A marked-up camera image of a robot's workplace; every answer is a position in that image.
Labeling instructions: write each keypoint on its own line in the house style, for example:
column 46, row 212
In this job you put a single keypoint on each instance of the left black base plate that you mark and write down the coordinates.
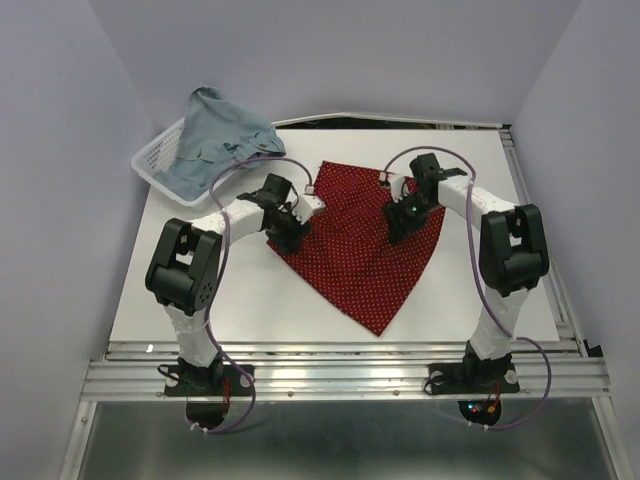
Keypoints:
column 226, row 381

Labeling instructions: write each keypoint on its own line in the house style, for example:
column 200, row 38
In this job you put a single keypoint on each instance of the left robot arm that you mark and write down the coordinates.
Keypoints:
column 186, row 268

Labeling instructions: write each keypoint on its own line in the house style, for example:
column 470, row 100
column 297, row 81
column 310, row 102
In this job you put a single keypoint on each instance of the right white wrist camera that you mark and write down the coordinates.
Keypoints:
column 396, row 184

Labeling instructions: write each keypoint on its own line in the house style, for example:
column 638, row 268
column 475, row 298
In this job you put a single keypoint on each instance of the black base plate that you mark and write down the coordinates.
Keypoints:
column 226, row 381
column 455, row 379

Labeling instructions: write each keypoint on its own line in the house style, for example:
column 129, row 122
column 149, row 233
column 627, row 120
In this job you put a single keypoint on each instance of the aluminium frame rail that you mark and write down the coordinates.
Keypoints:
column 332, row 400

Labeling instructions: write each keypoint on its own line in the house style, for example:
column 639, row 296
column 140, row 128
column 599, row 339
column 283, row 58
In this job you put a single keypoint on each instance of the light blue denim skirt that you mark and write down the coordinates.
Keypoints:
column 216, row 134

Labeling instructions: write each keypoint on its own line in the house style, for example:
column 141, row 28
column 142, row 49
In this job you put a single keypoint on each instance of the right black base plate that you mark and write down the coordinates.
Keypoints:
column 455, row 379

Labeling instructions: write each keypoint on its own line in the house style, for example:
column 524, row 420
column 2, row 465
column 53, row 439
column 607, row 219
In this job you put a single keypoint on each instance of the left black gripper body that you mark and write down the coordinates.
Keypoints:
column 287, row 231

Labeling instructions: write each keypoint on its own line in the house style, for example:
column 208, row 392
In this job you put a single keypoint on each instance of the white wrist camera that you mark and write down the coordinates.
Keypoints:
column 396, row 184
column 307, row 205

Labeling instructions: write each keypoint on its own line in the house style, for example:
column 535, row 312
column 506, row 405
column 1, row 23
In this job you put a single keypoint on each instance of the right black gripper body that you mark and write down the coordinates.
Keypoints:
column 411, row 210

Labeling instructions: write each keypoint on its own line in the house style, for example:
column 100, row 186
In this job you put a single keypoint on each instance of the white plastic basket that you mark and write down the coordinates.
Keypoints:
column 157, row 156

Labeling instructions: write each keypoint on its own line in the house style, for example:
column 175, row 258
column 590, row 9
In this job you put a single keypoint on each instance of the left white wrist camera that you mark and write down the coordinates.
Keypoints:
column 307, row 205

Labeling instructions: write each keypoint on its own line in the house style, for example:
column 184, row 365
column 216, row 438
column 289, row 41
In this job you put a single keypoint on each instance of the red polka dot skirt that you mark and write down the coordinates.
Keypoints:
column 347, row 256

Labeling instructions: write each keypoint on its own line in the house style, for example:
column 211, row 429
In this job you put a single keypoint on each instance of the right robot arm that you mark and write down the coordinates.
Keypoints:
column 508, row 253

